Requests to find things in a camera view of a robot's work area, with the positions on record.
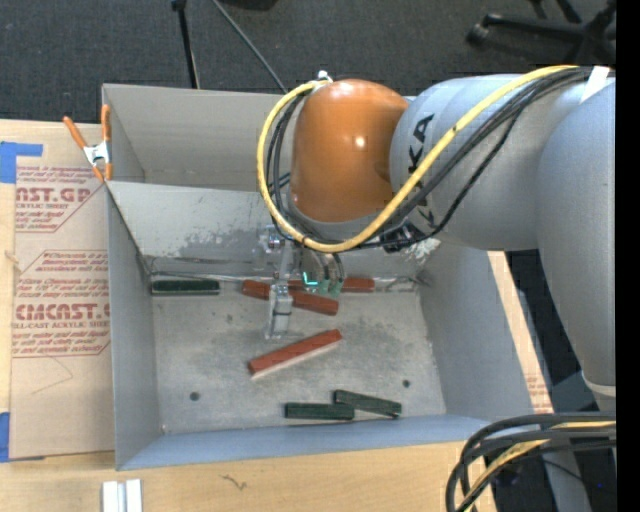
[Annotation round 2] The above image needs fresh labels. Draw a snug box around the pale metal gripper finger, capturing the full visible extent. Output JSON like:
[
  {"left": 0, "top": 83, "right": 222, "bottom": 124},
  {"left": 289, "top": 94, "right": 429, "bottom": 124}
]
[
  {"left": 276, "top": 285, "right": 295, "bottom": 341},
  {"left": 263, "top": 284, "right": 282, "bottom": 342}
]

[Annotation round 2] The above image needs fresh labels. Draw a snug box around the red-brown flat block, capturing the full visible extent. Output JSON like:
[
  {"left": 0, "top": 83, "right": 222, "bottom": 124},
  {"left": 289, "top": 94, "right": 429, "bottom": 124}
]
[
  {"left": 247, "top": 328, "right": 344, "bottom": 381},
  {"left": 242, "top": 279, "right": 340, "bottom": 317},
  {"left": 287, "top": 277, "right": 376, "bottom": 294}
]

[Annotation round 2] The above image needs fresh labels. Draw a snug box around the grey metal bin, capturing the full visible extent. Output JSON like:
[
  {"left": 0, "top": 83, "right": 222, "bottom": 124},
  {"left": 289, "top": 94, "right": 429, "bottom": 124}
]
[{"left": 101, "top": 83, "right": 539, "bottom": 472}]

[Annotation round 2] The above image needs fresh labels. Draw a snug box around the dark green flat block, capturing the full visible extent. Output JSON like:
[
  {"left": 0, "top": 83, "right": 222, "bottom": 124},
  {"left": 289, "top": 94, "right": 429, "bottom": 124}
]
[
  {"left": 284, "top": 402, "right": 356, "bottom": 421},
  {"left": 333, "top": 389, "right": 403, "bottom": 419},
  {"left": 151, "top": 278, "right": 221, "bottom": 296}
]

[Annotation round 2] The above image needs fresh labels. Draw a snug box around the brown cardboard board red print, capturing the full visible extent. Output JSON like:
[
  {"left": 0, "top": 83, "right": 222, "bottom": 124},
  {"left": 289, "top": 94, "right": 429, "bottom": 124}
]
[{"left": 0, "top": 118, "right": 555, "bottom": 464}]

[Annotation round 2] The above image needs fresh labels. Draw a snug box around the black cylinder on white bracket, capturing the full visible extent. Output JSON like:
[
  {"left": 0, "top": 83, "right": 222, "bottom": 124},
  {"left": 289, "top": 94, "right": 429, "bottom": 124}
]
[{"left": 380, "top": 224, "right": 442, "bottom": 264}]

